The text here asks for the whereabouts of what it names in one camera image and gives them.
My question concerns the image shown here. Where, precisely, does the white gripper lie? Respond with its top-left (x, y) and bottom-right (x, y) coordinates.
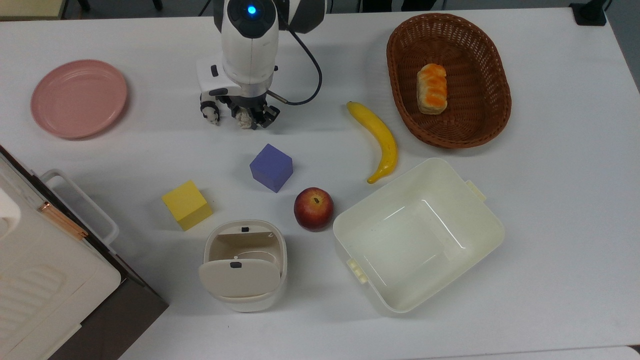
top-left (195, 55), bottom-right (280, 130)

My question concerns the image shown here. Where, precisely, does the small beige trash can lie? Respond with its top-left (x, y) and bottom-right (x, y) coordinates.
top-left (198, 219), bottom-right (289, 313)

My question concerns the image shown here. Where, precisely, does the black white panda toy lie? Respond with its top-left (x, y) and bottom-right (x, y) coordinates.
top-left (200, 100), bottom-right (222, 126)

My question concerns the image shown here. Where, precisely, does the purple cube block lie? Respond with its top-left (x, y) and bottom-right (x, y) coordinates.
top-left (249, 143), bottom-right (294, 194)

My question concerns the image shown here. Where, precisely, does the yellow cube block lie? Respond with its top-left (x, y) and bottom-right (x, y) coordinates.
top-left (161, 180), bottom-right (214, 232)

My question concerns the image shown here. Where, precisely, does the red apple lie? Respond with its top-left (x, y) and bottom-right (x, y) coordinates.
top-left (293, 187), bottom-right (335, 232)

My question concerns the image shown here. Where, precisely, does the yellow banana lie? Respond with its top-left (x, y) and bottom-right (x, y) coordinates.
top-left (346, 101), bottom-right (399, 185)

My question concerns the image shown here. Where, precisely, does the pink round plate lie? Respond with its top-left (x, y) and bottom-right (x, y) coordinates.
top-left (30, 59), bottom-right (129, 140)

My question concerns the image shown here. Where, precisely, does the orange glazed bread loaf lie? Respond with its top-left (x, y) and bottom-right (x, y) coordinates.
top-left (416, 63), bottom-right (448, 116)

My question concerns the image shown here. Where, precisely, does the cream plastic square container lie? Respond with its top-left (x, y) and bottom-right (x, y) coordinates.
top-left (332, 157), bottom-right (506, 315)

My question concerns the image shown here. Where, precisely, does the copper metal latch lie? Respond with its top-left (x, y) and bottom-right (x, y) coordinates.
top-left (38, 201), bottom-right (89, 240)

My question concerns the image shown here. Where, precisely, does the brown wicker basket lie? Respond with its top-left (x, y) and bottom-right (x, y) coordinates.
top-left (386, 13), bottom-right (513, 149)

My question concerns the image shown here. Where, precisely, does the beige wooden desk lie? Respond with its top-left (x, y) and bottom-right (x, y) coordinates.
top-left (0, 0), bottom-right (69, 21)

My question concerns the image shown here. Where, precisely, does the white appliance with brown side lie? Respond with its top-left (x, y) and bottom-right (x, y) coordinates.
top-left (0, 145), bottom-right (170, 360)

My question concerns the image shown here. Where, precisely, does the black table clamp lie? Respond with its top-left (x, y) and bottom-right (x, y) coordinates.
top-left (569, 0), bottom-right (609, 27)

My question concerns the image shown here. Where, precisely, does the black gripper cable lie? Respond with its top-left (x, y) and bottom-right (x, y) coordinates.
top-left (267, 9), bottom-right (324, 107)

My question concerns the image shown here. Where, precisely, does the white appliance handle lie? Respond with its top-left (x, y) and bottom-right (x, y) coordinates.
top-left (40, 169), bottom-right (120, 246)

